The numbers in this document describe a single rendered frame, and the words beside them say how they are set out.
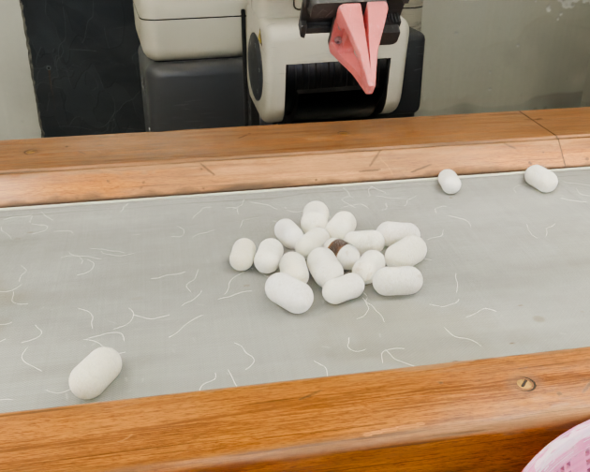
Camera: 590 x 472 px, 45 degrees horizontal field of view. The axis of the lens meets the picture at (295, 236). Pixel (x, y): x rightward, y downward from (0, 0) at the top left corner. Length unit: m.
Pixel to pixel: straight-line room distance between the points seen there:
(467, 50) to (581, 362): 2.48
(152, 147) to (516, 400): 0.44
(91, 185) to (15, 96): 1.91
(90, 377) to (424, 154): 0.41
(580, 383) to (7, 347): 0.33
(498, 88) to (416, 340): 2.54
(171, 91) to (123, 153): 0.68
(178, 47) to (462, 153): 0.74
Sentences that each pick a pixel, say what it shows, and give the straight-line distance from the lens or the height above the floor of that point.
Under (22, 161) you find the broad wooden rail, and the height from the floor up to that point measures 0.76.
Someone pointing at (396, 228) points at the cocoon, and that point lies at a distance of 0.56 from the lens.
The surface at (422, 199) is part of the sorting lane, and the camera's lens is 0.65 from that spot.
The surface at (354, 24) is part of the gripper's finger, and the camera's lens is 0.69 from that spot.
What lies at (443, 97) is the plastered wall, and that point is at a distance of 2.86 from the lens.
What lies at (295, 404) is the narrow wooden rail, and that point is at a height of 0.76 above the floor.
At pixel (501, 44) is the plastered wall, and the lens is 2.92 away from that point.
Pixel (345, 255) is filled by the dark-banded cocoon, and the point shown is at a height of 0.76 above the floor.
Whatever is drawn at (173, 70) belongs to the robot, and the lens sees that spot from 1.36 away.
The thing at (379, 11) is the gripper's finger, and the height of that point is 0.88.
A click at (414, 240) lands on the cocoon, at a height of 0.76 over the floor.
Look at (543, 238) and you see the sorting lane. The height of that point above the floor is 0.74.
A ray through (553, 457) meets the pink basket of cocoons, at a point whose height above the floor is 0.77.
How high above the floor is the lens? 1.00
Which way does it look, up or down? 27 degrees down
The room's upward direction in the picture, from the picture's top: straight up
